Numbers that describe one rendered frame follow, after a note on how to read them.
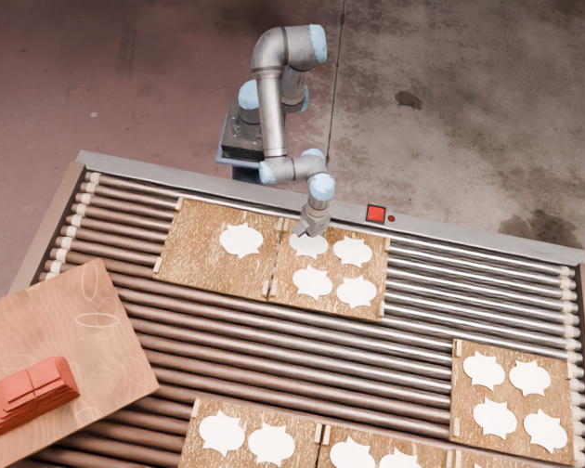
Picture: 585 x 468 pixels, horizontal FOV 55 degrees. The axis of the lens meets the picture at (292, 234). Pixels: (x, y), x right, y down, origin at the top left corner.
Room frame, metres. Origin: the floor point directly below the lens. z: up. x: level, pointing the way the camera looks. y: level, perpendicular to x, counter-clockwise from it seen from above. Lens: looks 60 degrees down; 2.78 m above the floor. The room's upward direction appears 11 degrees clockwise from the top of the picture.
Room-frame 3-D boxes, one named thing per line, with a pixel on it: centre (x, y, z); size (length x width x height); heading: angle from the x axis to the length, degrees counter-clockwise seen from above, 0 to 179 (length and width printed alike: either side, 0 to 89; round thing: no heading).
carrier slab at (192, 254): (0.96, 0.25, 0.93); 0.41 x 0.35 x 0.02; 89
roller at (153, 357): (0.51, -0.13, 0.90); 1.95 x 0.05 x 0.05; 89
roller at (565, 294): (1.06, -0.13, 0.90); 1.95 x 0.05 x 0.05; 89
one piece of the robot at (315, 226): (1.03, -0.05, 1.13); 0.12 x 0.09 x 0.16; 131
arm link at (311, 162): (1.13, -0.02, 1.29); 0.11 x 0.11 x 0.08; 20
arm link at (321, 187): (1.04, -0.07, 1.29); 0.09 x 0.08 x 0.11; 20
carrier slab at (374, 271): (0.96, -0.17, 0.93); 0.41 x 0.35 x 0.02; 90
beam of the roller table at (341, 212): (1.23, -0.14, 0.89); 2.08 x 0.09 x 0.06; 89
